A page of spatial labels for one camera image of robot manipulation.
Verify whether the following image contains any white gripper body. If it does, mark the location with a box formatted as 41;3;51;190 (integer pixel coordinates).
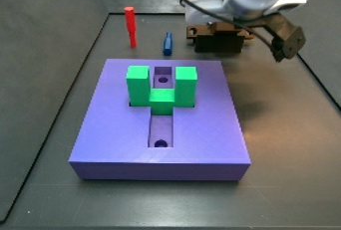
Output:
183;0;310;26

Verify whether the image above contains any red hexagonal peg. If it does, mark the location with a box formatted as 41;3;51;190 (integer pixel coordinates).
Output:
124;6;138;48

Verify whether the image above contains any purple base block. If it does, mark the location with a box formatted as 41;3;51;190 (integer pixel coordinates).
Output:
70;59;250;180

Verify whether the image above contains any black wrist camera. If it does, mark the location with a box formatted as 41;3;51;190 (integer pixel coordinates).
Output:
243;12;308;64

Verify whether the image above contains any brown T-shaped block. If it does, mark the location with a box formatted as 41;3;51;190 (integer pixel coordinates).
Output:
186;22;254;44

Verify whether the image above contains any blue cylindrical peg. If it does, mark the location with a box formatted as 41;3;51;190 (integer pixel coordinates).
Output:
163;32;172;56

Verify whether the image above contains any green U-shaped block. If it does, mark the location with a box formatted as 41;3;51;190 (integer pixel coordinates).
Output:
126;66;198;115

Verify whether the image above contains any black cable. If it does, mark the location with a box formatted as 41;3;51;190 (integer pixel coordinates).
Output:
155;0;285;63

